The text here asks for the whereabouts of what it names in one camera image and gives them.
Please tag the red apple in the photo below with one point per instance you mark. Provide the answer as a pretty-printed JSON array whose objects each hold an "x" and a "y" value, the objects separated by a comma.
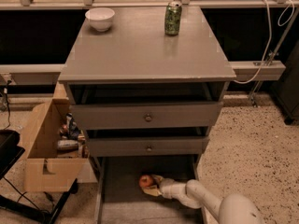
[{"x": 146, "y": 181}]

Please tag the grey drawer cabinet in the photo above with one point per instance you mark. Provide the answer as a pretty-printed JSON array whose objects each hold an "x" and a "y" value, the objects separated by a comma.
[{"x": 135, "y": 62}]

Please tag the cardboard box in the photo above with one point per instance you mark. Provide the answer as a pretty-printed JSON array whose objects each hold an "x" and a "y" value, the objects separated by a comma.
[{"x": 44, "y": 170}]

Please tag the items in cardboard box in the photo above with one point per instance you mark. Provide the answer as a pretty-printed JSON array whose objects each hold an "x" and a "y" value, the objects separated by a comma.
[{"x": 72, "y": 142}]

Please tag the green soda can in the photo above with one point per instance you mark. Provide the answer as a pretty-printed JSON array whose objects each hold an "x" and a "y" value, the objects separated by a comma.
[{"x": 172, "y": 18}]

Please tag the white ceramic bowl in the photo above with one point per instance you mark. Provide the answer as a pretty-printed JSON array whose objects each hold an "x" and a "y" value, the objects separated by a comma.
[{"x": 100, "y": 18}]

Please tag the grey top drawer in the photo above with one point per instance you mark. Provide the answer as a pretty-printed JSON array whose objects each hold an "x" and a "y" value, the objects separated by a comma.
[{"x": 145, "y": 116}]

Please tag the grey middle drawer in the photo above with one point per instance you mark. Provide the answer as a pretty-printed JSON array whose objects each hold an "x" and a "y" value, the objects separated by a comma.
[{"x": 146, "y": 146}]

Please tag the grey open bottom drawer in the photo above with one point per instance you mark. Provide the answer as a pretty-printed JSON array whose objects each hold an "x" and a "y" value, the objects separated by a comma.
[{"x": 121, "y": 201}]

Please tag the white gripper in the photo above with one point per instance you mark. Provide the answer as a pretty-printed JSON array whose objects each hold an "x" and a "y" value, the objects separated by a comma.
[{"x": 166, "y": 186}]

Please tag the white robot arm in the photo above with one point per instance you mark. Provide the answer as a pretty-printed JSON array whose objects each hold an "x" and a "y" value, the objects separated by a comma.
[{"x": 233, "y": 209}]

